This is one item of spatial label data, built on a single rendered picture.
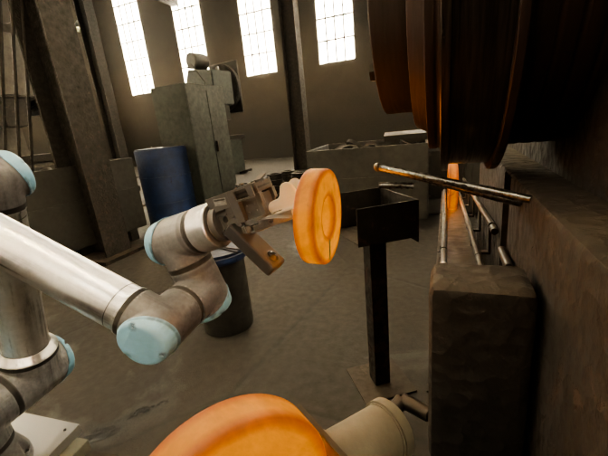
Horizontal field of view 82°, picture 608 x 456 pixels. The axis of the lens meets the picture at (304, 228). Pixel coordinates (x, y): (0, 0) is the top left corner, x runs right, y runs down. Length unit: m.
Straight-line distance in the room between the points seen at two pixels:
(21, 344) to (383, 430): 1.05
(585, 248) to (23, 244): 0.79
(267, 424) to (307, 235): 0.30
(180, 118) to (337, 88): 7.49
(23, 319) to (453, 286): 1.07
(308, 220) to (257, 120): 11.58
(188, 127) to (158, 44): 10.37
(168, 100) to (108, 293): 3.62
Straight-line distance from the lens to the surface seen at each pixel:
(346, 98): 10.97
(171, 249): 0.71
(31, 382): 1.32
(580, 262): 0.32
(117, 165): 3.87
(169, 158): 3.99
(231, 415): 0.28
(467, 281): 0.41
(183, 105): 4.08
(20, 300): 1.18
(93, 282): 0.70
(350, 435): 0.37
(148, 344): 0.64
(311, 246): 0.52
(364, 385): 1.47
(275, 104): 11.76
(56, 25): 3.53
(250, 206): 0.60
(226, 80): 8.64
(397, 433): 0.40
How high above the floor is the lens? 0.97
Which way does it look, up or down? 16 degrees down
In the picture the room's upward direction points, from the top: 6 degrees counter-clockwise
